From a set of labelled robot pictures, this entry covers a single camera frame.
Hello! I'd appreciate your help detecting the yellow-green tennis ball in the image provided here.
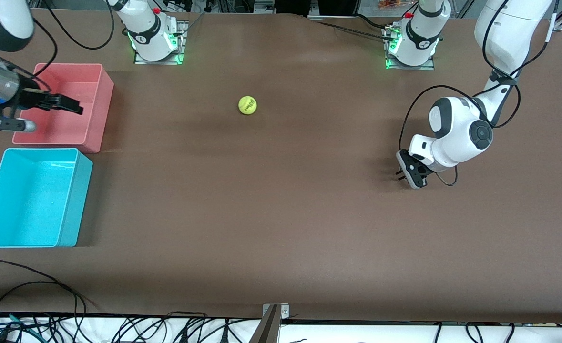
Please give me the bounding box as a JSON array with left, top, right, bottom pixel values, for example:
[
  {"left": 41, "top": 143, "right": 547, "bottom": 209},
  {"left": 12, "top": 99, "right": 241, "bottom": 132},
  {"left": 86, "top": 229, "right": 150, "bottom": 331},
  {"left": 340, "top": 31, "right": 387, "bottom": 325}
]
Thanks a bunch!
[{"left": 238, "top": 96, "right": 258, "bottom": 116}]

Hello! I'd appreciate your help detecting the pink plastic bin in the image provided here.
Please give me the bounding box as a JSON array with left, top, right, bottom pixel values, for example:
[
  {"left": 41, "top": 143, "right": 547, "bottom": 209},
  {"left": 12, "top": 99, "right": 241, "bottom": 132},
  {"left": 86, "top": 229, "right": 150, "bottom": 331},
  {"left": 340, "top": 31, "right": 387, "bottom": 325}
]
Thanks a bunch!
[{"left": 12, "top": 63, "right": 115, "bottom": 154}]

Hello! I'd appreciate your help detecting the blue plastic bin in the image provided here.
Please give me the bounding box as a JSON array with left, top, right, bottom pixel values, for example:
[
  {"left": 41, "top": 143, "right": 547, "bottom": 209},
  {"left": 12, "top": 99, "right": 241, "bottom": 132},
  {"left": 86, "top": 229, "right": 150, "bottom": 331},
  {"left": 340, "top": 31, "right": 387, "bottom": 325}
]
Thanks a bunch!
[{"left": 0, "top": 148, "right": 93, "bottom": 249}]

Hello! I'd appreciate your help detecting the brown table cover sheet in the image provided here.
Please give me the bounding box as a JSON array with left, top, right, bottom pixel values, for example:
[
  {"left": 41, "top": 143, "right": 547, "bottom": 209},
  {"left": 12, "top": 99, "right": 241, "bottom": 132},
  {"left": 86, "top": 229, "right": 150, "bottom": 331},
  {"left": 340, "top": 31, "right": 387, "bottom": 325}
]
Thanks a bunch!
[{"left": 0, "top": 9, "right": 562, "bottom": 325}]

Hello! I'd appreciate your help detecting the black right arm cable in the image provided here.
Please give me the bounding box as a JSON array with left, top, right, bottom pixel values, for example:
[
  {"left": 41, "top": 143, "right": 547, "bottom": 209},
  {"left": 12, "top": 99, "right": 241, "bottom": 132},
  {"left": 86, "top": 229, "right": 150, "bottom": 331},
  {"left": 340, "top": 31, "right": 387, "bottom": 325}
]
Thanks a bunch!
[{"left": 4, "top": 0, "right": 115, "bottom": 93}]

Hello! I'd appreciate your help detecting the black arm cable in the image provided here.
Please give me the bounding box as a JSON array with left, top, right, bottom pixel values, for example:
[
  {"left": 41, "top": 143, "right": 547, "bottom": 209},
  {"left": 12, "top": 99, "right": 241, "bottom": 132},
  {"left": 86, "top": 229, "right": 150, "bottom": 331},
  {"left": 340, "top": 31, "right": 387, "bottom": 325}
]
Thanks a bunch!
[
  {"left": 398, "top": 0, "right": 562, "bottom": 186},
  {"left": 4, "top": 0, "right": 115, "bottom": 93}
]

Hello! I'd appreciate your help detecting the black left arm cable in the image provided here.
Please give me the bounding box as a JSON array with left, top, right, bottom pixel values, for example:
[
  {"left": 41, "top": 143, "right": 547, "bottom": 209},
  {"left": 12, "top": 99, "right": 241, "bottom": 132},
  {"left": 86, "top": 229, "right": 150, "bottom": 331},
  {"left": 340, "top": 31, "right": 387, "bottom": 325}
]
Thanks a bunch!
[{"left": 398, "top": 0, "right": 562, "bottom": 186}]

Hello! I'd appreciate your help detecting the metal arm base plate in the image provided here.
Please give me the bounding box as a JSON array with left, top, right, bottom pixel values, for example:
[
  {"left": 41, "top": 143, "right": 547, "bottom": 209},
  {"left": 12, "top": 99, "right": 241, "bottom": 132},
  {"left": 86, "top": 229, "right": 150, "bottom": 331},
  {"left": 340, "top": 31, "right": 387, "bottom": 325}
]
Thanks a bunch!
[
  {"left": 134, "top": 20, "right": 187, "bottom": 65},
  {"left": 385, "top": 26, "right": 435, "bottom": 71}
]

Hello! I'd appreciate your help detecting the black base cable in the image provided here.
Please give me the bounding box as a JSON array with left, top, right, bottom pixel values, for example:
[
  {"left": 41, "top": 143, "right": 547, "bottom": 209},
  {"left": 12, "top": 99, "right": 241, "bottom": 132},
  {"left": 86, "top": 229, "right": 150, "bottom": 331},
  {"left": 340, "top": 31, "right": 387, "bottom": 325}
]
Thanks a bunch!
[{"left": 317, "top": 21, "right": 390, "bottom": 40}]

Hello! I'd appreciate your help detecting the small metal bracket plate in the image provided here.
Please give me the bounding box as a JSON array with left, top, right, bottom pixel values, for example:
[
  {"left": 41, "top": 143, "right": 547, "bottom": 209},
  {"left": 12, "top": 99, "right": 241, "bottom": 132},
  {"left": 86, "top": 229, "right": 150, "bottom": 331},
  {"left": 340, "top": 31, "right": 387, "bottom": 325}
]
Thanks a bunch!
[{"left": 262, "top": 303, "right": 290, "bottom": 319}]

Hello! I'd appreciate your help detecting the grey metal mount pole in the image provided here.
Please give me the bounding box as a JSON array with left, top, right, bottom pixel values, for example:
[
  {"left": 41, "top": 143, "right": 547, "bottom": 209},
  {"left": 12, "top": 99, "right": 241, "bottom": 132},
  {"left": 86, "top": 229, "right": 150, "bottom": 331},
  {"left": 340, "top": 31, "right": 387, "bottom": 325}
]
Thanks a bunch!
[{"left": 248, "top": 305, "right": 281, "bottom": 343}]

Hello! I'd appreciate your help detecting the teal cable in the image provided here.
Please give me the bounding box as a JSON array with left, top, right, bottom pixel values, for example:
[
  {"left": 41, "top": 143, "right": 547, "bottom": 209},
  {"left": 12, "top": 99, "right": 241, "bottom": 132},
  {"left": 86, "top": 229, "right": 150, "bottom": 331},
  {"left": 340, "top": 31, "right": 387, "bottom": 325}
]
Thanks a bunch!
[{"left": 0, "top": 311, "right": 41, "bottom": 336}]

